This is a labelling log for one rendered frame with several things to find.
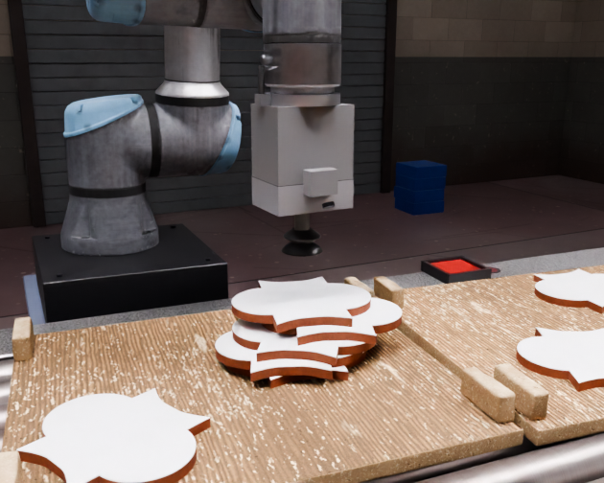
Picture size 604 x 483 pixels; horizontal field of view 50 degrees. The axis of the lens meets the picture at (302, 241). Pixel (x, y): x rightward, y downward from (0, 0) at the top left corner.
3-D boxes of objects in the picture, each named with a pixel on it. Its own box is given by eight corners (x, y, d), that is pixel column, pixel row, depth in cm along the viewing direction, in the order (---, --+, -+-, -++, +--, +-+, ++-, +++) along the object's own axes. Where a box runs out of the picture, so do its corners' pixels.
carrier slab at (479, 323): (366, 303, 86) (367, 292, 86) (614, 272, 99) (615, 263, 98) (536, 448, 54) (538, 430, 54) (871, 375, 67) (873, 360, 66)
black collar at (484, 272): (420, 270, 102) (421, 260, 101) (461, 264, 104) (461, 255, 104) (448, 286, 95) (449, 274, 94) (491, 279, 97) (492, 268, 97)
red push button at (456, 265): (428, 271, 101) (428, 263, 101) (459, 266, 103) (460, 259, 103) (450, 283, 96) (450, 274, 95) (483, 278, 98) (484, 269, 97)
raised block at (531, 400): (489, 390, 61) (492, 363, 60) (506, 387, 61) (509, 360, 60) (530, 424, 55) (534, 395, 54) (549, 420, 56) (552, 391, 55)
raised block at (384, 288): (371, 295, 85) (372, 275, 84) (383, 293, 86) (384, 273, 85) (391, 311, 80) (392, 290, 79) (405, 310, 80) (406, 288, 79)
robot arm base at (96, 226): (55, 236, 108) (50, 176, 105) (145, 227, 115) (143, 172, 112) (69, 261, 95) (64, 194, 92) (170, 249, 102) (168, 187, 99)
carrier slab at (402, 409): (18, 349, 73) (16, 335, 72) (352, 304, 86) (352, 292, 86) (-11, 572, 41) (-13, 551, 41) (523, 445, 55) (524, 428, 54)
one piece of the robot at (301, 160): (286, 66, 56) (287, 248, 60) (373, 65, 60) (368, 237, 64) (242, 65, 64) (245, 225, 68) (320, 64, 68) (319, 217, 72)
